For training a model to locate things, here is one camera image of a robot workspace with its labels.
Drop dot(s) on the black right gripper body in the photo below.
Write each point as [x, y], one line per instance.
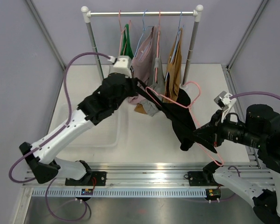
[229, 129]

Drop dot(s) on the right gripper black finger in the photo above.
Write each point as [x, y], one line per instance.
[205, 142]
[205, 131]

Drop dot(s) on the black tank top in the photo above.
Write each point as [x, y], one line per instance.
[182, 122]

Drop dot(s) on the pink wire hanger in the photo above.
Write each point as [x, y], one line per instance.
[189, 107]

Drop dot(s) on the grey tank top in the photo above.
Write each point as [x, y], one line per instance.
[156, 87]

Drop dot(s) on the mauve pink tank top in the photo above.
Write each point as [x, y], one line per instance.
[143, 62]

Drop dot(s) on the tan brown tank top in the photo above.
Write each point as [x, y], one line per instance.
[172, 76]

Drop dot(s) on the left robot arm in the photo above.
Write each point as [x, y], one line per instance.
[41, 156]

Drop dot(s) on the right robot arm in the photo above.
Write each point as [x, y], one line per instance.
[261, 131]

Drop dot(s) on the green tank top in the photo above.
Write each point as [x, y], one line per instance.
[126, 49]

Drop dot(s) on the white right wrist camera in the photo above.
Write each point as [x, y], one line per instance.
[226, 102]

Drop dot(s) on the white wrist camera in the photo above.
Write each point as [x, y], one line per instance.
[226, 102]
[121, 65]

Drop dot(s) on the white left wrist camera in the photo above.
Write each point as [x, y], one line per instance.
[121, 65]

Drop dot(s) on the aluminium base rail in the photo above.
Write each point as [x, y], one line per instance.
[166, 181]

